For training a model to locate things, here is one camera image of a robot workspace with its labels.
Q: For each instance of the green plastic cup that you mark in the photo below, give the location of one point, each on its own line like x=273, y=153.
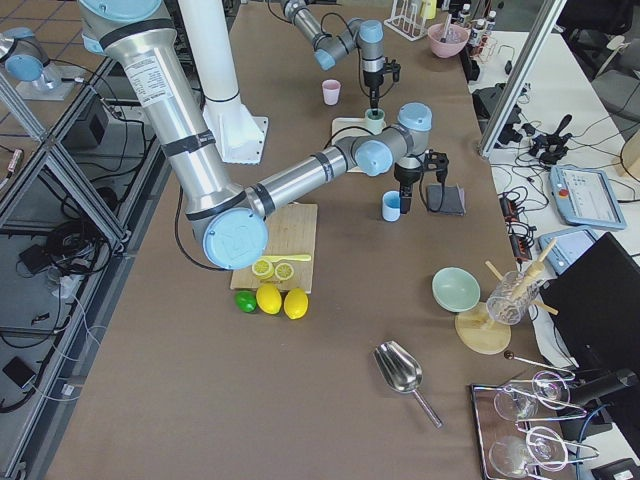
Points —
x=374, y=120

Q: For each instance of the wine glass rack tray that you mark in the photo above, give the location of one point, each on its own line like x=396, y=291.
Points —
x=517, y=427

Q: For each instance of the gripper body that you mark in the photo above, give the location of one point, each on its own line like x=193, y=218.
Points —
x=405, y=177
x=371, y=81

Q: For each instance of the wooden cup stand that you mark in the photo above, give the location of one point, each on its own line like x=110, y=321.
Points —
x=482, y=334

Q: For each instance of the black monitor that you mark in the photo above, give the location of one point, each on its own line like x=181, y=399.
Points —
x=597, y=299

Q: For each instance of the blue plastic cup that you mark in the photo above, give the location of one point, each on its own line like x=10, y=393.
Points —
x=390, y=206

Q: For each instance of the pink plastic cup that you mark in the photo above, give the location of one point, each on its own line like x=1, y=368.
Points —
x=331, y=89

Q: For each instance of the yellow plastic knife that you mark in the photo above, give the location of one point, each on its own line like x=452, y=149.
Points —
x=290, y=257

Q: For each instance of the whole lemon near board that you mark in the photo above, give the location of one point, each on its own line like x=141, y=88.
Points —
x=269, y=299

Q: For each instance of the metal ice scoop handle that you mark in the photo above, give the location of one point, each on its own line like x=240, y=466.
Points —
x=445, y=28

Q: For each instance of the green lime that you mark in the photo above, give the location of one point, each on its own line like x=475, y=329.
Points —
x=246, y=301

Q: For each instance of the lower lemon half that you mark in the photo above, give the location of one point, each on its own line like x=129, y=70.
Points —
x=284, y=271

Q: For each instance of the pink bowl with ice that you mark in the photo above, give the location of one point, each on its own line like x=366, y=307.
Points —
x=447, y=44

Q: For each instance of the wooden cutting board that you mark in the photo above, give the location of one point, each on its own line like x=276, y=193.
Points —
x=292, y=230

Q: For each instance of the yellow cup on rack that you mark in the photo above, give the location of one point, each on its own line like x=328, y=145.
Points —
x=429, y=9

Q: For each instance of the lemon half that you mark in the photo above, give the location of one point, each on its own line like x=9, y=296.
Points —
x=284, y=271
x=263, y=269

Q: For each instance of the clear glass cup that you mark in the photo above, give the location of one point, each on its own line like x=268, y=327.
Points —
x=512, y=297

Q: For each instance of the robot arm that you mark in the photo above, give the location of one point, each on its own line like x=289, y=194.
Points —
x=227, y=219
x=365, y=36

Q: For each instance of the upper lemon half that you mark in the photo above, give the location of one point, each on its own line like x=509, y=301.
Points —
x=263, y=269

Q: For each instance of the blue teach pendant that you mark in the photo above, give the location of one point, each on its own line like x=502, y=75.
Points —
x=585, y=197

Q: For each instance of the white wire cup rack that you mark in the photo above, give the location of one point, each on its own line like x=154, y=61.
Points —
x=407, y=18

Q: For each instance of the green bowl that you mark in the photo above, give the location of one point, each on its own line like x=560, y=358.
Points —
x=455, y=289

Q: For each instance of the grey folded cloth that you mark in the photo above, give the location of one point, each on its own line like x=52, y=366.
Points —
x=447, y=200

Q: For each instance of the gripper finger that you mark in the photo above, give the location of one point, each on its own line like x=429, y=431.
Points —
x=374, y=101
x=405, y=197

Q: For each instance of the steel scoop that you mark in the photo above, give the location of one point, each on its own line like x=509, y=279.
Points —
x=403, y=374

